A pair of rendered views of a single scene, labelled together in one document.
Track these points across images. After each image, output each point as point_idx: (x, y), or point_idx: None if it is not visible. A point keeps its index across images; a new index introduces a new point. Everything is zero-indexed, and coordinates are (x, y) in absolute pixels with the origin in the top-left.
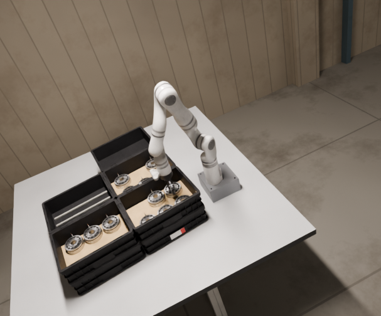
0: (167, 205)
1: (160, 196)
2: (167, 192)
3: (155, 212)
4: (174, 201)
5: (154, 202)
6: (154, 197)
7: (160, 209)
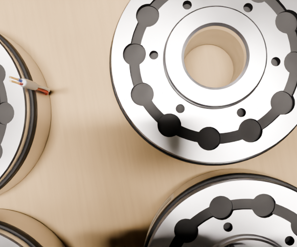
0: (3, 144)
1: (184, 110)
2: (217, 205)
3: (52, 18)
4: (96, 221)
5: (124, 17)
6: (236, 49)
7: None
